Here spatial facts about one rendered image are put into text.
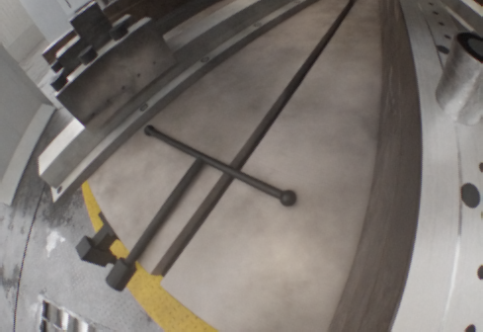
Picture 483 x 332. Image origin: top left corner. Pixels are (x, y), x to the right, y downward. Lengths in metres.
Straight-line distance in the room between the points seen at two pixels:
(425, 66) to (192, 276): 0.68
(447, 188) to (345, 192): 0.41
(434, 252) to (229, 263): 0.49
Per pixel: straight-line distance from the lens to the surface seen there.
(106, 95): 0.92
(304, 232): 0.61
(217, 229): 0.66
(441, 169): 0.29
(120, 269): 0.75
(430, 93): 0.37
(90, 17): 0.97
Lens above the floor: 0.91
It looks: 53 degrees down
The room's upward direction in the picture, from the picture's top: 25 degrees counter-clockwise
